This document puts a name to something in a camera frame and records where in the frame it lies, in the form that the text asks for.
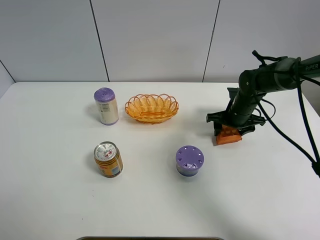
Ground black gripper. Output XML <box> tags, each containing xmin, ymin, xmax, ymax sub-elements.
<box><xmin>206</xmin><ymin>87</ymin><xmax>266</xmax><ymax>137</ymax></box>

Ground orange waffle piece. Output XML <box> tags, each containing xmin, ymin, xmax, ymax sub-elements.
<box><xmin>216</xmin><ymin>125</ymin><xmax>242</xmax><ymax>145</ymax></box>

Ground dark green robot arm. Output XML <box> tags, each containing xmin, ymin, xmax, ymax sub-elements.
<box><xmin>206</xmin><ymin>52</ymin><xmax>320</xmax><ymax>136</ymax></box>

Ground orange wicker basket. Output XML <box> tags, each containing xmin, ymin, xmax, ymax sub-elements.
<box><xmin>124</xmin><ymin>93</ymin><xmax>179</xmax><ymax>124</ymax></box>

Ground purple lidded short container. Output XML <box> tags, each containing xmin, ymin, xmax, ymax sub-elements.
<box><xmin>175</xmin><ymin>145</ymin><xmax>205</xmax><ymax>177</ymax></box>

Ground orange drink can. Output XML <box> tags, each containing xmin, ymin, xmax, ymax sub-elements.
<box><xmin>93</xmin><ymin>141</ymin><xmax>124</xmax><ymax>178</ymax></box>

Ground purple topped cream canister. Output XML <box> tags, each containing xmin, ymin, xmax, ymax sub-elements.
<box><xmin>94</xmin><ymin>87</ymin><xmax>119</xmax><ymax>126</ymax></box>

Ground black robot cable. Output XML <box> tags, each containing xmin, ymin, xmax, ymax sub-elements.
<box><xmin>251</xmin><ymin>49</ymin><xmax>320</xmax><ymax>179</ymax></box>

